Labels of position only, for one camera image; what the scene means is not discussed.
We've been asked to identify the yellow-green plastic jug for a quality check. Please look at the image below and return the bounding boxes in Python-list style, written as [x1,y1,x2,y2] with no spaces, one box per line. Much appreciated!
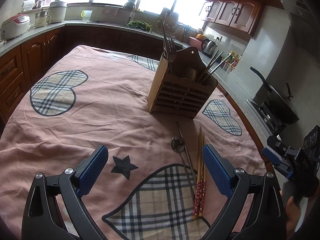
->
[80,10,93,22]

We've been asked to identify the metal dish rack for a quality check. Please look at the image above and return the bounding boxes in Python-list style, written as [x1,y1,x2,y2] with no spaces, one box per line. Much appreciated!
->
[157,8,179,33]

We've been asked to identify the black wok with handle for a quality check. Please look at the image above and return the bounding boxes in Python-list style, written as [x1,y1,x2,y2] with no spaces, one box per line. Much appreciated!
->
[250,66,299,125]

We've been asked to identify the stainless steel fork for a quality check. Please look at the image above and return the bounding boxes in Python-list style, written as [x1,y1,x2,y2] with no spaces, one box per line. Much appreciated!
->
[168,38,176,62]

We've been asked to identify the small white kettle pot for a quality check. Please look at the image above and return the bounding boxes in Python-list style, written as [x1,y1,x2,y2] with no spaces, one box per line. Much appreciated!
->
[34,9,51,28]

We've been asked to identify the wooden utensil holder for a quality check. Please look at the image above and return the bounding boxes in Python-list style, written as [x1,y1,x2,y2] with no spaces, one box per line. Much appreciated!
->
[148,47,217,119]

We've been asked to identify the pink heart-patterned tablecloth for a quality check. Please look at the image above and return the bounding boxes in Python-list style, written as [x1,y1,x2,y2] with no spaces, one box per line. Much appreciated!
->
[1,46,266,239]

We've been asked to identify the stainless steel spoon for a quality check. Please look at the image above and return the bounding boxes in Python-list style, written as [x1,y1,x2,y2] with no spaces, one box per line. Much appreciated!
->
[171,136,196,200]

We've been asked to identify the red-dotted wooden chopstick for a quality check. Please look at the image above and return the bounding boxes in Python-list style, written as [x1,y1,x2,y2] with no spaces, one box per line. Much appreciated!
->
[193,124,202,219]

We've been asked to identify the pink lidded container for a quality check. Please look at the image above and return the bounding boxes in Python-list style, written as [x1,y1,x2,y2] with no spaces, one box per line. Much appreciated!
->
[189,34,206,50]

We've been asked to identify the plain brown wooden chopstick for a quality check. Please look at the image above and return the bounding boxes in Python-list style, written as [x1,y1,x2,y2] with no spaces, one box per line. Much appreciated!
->
[196,51,223,82]

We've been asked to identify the chrome sink faucet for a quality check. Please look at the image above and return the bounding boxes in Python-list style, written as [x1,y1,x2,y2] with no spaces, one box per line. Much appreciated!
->
[123,1,136,23]

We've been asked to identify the white red rice cooker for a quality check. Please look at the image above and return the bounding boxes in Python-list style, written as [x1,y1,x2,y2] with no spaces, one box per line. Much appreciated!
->
[1,14,30,40]

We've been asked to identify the stainless electric kettle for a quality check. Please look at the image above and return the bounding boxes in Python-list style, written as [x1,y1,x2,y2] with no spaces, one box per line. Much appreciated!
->
[201,38,217,57]

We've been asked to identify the person's right hand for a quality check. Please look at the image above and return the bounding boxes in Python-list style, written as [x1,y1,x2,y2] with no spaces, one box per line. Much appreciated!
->
[285,196,301,239]

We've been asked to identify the green leafy vegetables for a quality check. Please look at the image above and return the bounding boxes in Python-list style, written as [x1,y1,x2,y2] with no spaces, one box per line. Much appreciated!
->
[126,20,151,32]

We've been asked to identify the gas stove top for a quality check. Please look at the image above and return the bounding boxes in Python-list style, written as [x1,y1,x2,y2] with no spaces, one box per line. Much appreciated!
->
[246,99,286,140]

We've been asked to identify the seasoning bottles tray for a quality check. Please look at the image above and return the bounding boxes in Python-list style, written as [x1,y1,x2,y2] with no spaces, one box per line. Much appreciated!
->
[222,51,242,73]

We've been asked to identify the large white rice cooker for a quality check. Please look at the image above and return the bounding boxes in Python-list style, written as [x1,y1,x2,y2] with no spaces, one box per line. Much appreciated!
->
[48,1,67,23]

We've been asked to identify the steel range hood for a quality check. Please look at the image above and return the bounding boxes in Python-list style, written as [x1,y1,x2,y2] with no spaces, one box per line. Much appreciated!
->
[280,0,319,62]

